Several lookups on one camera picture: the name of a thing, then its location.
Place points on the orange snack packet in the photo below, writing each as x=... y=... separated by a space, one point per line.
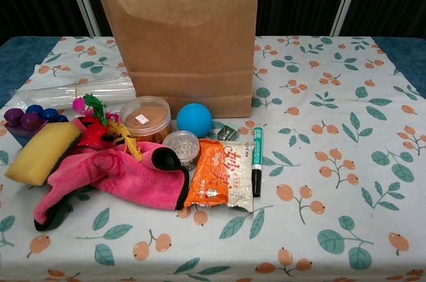
x=216 y=175

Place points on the brown lidded paper cup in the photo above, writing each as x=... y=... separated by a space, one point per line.
x=146 y=119

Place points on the small grey green sharpener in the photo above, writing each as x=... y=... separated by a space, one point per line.
x=229 y=130

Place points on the blue ball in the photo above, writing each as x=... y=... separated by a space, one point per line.
x=194 y=119

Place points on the small round white tin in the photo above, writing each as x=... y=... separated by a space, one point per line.
x=182 y=149

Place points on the green pen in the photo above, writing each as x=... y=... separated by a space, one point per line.
x=257 y=159

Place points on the pink plush cloth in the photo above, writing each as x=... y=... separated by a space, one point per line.
x=116 y=175

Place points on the floral tablecloth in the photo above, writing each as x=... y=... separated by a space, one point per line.
x=316 y=162

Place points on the colourful feather toy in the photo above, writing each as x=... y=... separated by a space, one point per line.
x=100 y=125

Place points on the white straw bundle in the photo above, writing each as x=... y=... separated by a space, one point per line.
x=73 y=90

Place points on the blue plastic toy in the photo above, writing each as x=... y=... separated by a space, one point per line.
x=46 y=113

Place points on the yellow sponge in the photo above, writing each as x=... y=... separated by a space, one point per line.
x=41 y=155

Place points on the purple plastic toy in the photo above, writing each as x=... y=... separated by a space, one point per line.
x=23 y=124

